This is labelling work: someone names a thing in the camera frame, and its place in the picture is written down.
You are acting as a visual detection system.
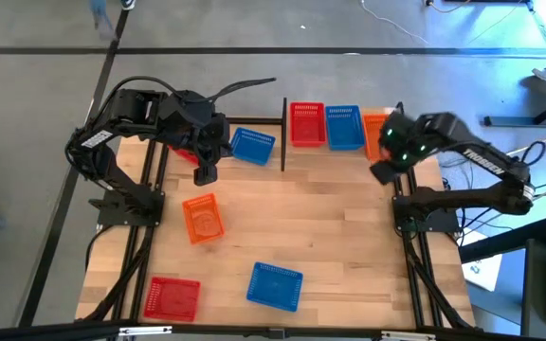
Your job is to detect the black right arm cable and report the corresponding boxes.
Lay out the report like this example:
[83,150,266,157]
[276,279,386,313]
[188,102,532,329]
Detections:
[519,139,546,167]

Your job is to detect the white floor cable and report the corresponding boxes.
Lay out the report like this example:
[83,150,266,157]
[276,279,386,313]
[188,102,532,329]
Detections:
[360,0,429,45]

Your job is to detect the black side desk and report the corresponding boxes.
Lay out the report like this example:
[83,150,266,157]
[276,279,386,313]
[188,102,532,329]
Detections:
[457,218,546,341]

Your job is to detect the black desk leg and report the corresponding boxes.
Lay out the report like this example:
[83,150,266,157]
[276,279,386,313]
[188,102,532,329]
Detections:
[482,87,546,128]

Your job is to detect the black aluminium cross rail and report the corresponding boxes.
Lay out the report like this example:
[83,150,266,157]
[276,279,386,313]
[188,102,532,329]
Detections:
[225,115,283,127]

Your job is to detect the beige cable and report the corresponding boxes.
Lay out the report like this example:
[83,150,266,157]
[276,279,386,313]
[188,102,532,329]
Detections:
[507,137,546,157]

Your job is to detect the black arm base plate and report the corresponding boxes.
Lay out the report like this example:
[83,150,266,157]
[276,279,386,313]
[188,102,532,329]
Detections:
[88,188,166,227]
[391,194,461,234]

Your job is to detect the red plastic slotted basket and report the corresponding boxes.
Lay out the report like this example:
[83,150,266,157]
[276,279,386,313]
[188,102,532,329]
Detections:
[168,144,201,167]
[142,276,202,323]
[289,101,327,148]

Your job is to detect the yellow floor cable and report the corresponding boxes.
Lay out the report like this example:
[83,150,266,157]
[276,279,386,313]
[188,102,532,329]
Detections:
[425,0,528,46]

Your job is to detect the blue plastic slotted basket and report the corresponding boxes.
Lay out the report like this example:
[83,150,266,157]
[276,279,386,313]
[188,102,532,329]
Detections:
[324,104,367,152]
[246,260,304,314]
[228,126,277,167]

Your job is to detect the black aluminium frame rails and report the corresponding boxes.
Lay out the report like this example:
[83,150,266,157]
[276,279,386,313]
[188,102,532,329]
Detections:
[81,123,174,324]
[386,160,476,331]

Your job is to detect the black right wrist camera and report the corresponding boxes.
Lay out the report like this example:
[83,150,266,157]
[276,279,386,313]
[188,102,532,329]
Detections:
[369,159,401,187]

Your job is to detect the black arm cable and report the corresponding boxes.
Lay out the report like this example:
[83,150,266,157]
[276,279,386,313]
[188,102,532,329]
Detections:
[519,139,546,167]
[101,75,278,125]

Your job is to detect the silver metal bracket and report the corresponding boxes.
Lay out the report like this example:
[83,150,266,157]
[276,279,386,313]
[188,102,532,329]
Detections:
[380,330,438,341]
[118,325,173,338]

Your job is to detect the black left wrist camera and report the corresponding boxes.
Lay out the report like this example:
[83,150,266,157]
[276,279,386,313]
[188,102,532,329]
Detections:
[192,164,219,187]

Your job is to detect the person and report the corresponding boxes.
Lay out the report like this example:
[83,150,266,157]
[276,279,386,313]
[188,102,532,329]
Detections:
[87,0,137,42]

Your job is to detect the black camera gantry crossbar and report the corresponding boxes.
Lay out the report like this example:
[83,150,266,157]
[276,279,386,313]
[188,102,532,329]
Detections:
[0,319,546,341]

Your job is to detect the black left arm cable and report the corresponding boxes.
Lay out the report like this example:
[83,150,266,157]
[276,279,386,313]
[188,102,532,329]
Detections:
[101,75,278,125]

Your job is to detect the wooden shelf board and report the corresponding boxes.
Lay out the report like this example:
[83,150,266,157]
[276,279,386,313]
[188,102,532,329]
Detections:
[285,103,433,160]

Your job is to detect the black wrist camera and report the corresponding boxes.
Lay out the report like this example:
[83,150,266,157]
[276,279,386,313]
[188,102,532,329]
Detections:
[192,164,219,187]
[369,159,401,187]

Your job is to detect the white cardboard box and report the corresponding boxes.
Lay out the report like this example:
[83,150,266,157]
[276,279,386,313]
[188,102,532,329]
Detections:
[460,225,504,293]

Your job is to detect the orange plastic slotted basket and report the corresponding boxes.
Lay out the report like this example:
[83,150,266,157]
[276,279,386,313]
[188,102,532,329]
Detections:
[361,113,392,163]
[181,191,227,246]

